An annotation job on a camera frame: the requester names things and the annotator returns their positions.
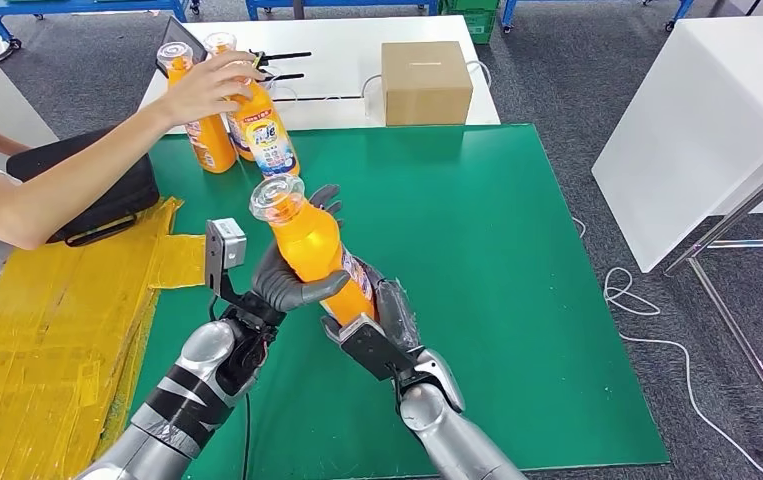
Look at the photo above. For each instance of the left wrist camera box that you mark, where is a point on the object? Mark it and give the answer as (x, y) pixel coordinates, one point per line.
(225, 248)

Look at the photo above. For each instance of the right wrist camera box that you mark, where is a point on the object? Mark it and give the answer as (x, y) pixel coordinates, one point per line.
(374, 348)

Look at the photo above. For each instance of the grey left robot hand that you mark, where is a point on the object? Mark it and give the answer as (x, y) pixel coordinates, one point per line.
(275, 281)

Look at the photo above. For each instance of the green table mat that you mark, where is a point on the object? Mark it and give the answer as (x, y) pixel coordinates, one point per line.
(454, 232)

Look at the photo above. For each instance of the green plastic crate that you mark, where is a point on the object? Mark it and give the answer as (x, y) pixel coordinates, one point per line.
(470, 21)

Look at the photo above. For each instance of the blue metal cart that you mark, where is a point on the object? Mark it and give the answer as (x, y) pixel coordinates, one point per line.
(354, 4)
(89, 8)
(504, 13)

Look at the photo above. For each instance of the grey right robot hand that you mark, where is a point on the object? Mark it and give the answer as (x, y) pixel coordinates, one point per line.
(397, 318)

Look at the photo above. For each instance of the black tablet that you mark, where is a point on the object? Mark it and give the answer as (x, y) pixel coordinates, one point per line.
(179, 30)

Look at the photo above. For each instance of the brown cardboard box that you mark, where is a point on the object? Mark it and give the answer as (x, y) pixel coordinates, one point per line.
(426, 85)

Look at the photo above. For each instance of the white desk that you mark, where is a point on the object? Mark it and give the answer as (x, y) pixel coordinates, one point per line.
(341, 43)

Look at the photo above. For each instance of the white side table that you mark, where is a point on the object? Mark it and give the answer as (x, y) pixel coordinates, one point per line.
(699, 132)

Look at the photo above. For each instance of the black zip case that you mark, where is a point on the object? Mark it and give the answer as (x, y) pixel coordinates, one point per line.
(89, 172)

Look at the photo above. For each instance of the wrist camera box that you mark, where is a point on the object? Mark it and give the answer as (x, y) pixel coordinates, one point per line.
(225, 248)
(374, 348)

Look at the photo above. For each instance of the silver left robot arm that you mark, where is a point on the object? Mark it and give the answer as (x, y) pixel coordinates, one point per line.
(182, 397)

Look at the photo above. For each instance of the metal table frame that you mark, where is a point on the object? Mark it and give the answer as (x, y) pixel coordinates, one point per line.
(739, 208)

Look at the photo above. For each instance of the person's hand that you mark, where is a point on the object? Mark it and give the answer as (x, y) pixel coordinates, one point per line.
(205, 89)

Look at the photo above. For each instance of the orange detergent bottle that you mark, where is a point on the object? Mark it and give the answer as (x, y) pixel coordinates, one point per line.
(205, 146)
(268, 142)
(238, 136)
(315, 252)

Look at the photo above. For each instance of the black remote controller with antennas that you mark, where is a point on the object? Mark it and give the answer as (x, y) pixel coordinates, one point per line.
(285, 56)

